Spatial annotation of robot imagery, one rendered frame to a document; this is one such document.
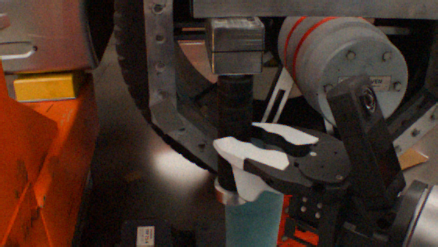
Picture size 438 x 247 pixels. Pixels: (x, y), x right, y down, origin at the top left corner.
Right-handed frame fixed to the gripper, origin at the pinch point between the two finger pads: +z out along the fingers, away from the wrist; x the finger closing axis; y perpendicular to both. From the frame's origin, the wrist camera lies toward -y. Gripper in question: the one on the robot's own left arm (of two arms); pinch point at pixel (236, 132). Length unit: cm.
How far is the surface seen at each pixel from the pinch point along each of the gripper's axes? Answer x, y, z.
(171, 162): 79, 83, 91
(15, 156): -15.4, 4.3, 21.7
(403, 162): 142, 82, 7
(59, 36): 11, 1, 51
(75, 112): 8.2, 15.3, 45.2
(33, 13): 7, -4, 54
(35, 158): -8.5, 12.1, 31.5
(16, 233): -20.0, 10.5, 16.5
